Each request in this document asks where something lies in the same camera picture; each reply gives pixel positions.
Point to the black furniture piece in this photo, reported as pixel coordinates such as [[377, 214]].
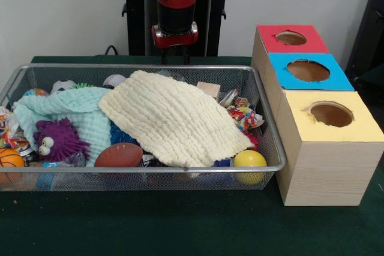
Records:
[[369, 43]]

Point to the dark green table cloth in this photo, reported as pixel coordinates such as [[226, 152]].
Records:
[[150, 226]]

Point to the clear mesh bin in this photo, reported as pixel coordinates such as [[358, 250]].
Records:
[[150, 179]]

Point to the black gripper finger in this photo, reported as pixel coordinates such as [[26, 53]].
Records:
[[165, 55], [186, 55]]

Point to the clear plastic bottle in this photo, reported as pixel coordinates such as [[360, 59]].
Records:
[[172, 74]]

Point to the purple spiky monster toy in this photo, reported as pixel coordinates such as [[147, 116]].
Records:
[[61, 139]]

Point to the cream waffle cloth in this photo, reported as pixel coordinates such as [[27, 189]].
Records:
[[174, 118]]

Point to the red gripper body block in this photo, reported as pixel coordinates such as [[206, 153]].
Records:
[[174, 39]]

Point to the orange toy basketball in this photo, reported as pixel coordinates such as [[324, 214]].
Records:
[[10, 160]]

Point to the wooden box with three holes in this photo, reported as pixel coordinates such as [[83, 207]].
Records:
[[330, 172]]

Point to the black and white soccer ball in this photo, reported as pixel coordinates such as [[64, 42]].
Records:
[[62, 86]]

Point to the small wooden block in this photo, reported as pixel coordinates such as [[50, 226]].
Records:
[[208, 88]]

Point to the mint green waffle cloth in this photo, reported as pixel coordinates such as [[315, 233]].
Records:
[[84, 103]]

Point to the yellow ball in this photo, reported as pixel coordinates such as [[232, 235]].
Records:
[[249, 163]]

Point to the brown toy football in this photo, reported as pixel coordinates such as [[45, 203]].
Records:
[[119, 155]]

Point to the white toy baseball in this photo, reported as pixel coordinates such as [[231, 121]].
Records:
[[113, 80]]

